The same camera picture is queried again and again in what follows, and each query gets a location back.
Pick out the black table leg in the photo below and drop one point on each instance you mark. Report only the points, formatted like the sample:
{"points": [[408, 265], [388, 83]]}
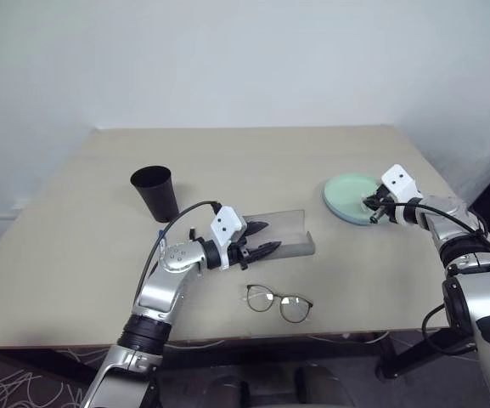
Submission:
{"points": [[410, 361]]}

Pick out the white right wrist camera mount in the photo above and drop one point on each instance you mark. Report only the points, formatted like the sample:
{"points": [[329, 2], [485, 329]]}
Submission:
{"points": [[397, 180]]}

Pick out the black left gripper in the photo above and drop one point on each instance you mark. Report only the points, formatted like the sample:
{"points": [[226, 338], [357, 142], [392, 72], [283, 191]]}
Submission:
{"points": [[239, 251]]}

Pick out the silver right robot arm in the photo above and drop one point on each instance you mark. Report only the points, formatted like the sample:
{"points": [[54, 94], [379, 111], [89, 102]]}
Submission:
{"points": [[448, 208]]}

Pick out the clear plastic glasses case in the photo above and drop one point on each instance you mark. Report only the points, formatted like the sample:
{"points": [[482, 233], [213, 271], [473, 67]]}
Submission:
{"points": [[291, 243]]}

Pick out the black plastic cup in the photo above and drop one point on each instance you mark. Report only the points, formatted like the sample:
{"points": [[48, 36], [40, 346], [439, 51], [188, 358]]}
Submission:
{"points": [[155, 193]]}

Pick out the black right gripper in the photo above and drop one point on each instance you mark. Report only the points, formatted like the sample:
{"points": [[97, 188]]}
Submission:
{"points": [[384, 204]]}

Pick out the mint green plate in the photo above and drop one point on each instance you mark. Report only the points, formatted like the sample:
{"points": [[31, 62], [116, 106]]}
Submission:
{"points": [[348, 193]]}

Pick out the black table frame bar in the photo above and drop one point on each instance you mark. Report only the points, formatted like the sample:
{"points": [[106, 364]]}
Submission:
{"points": [[270, 350]]}

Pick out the thin dark-rimmed glasses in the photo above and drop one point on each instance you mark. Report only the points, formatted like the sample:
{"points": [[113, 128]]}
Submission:
{"points": [[293, 309]]}

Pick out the light blue plate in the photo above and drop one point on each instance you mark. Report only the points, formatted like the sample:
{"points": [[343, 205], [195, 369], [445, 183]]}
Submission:
{"points": [[333, 211]]}

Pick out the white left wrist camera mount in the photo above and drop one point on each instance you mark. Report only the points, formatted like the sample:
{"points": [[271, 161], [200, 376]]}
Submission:
{"points": [[223, 223]]}

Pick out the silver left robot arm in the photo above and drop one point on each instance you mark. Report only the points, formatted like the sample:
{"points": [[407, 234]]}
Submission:
{"points": [[159, 293]]}

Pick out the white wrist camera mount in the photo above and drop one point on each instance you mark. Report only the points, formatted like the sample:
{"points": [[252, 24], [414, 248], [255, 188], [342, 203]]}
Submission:
{"points": [[397, 180], [223, 223]]}

